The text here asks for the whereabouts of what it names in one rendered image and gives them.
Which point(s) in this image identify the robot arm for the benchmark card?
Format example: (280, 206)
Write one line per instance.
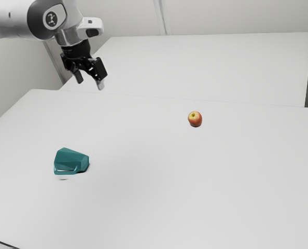
(40, 20)

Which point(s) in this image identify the red yellow apple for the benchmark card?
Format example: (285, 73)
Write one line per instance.
(195, 118)

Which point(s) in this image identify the teal faceted mug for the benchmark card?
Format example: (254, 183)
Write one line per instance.
(69, 162)

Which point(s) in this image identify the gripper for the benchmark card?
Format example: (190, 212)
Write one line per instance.
(76, 53)

